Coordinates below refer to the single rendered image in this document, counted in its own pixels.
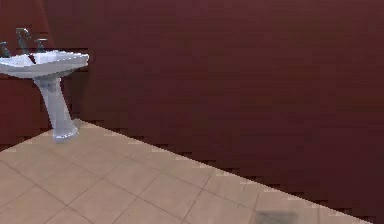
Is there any white pedestal sink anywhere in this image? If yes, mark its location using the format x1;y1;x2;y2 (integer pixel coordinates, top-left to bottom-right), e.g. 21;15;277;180
0;49;90;144

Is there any grey metal sink faucet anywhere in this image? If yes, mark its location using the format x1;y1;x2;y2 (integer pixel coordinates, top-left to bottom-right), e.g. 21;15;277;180
0;27;49;59

